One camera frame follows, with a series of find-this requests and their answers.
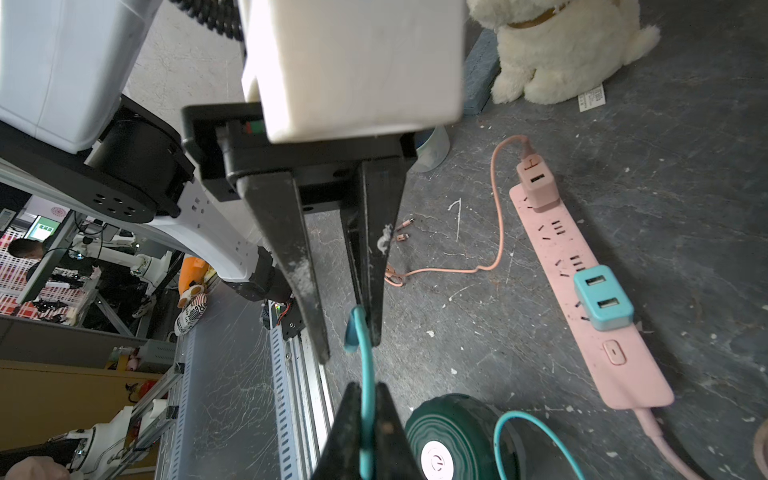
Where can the pink power strip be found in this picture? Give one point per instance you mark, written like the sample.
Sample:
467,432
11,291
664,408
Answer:
624,371

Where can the metal base rail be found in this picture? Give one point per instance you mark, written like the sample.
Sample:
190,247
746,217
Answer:
242,401

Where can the white plush dog toy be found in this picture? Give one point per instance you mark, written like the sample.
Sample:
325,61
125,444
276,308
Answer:
552,51

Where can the pink USB charger adapter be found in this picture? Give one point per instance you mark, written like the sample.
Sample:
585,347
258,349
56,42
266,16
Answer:
538,182

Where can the grey-blue glasses case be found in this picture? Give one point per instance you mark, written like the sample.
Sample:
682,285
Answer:
482,66

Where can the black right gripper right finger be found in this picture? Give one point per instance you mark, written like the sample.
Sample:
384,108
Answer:
393,458

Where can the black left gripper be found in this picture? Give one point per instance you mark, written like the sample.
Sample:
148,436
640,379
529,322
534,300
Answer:
364,176

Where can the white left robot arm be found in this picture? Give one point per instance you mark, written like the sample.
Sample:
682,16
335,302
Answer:
66,121

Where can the teal USB charger adapter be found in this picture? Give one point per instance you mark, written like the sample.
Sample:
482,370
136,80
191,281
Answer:
606,303

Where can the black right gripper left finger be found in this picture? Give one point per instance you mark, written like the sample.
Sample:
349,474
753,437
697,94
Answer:
340,458

